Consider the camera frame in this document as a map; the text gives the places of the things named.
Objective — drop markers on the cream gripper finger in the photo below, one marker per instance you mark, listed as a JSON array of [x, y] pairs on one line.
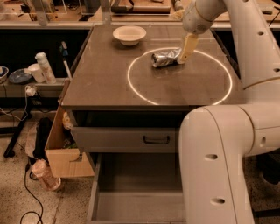
[[189, 44]]

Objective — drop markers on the crushed silver redbull can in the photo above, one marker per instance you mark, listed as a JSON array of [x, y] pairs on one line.
[[165, 58]]

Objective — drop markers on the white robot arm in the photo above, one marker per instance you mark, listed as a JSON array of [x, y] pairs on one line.
[[213, 140]]

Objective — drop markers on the grey drawer cabinet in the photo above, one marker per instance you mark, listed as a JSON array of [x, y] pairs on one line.
[[117, 86]]

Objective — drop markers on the open middle grey drawer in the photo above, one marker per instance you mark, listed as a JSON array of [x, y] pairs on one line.
[[136, 188]]

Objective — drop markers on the grey flat device on bench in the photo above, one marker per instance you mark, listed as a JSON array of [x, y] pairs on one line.
[[266, 9]]

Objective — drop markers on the white spray bottle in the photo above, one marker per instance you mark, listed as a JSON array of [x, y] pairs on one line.
[[45, 67]]

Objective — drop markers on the white paper cup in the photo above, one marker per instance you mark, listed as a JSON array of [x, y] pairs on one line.
[[36, 73]]

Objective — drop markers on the cardboard box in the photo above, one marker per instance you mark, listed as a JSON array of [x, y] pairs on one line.
[[65, 159]]

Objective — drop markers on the dark blue plate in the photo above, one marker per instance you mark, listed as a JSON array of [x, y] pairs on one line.
[[21, 76]]

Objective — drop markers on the white bowl at left edge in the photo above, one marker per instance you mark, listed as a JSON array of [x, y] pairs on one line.
[[3, 73]]

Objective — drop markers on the pink plastic bottle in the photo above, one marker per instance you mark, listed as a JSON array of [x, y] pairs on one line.
[[44, 175]]

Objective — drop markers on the black desk leg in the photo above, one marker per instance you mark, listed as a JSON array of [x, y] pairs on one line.
[[15, 131]]

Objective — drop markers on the upper grey drawer with handle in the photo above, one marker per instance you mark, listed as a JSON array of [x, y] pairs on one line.
[[126, 140]]

